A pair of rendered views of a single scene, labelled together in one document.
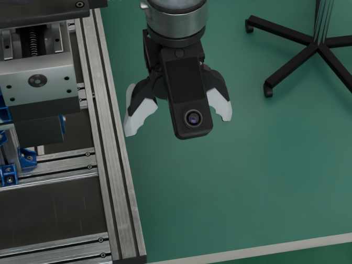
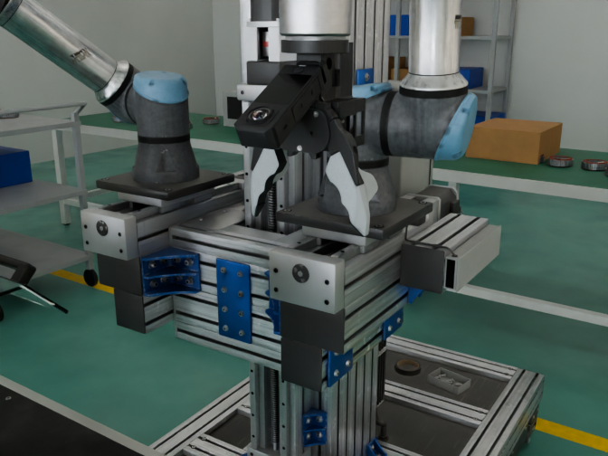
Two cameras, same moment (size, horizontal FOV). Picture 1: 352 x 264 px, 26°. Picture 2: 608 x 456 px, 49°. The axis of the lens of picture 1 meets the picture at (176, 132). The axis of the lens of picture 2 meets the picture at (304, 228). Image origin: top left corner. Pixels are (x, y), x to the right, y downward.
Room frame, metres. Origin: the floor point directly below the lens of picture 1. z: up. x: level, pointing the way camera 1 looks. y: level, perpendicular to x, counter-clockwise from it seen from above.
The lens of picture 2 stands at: (0.13, -0.49, 1.37)
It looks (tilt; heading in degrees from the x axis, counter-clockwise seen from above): 17 degrees down; 44
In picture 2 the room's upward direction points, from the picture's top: straight up
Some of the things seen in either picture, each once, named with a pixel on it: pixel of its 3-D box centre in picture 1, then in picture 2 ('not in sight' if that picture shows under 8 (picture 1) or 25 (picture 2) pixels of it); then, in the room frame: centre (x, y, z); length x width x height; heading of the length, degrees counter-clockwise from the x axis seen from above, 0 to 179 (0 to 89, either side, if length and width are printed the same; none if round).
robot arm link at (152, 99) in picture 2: not in sight; (160, 102); (0.99, 0.78, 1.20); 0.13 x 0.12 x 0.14; 80
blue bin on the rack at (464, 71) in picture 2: not in sight; (459, 77); (6.21, 3.13, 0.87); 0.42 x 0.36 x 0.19; 11
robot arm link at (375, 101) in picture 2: not in sight; (362, 119); (1.09, 0.28, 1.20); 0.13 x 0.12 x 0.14; 109
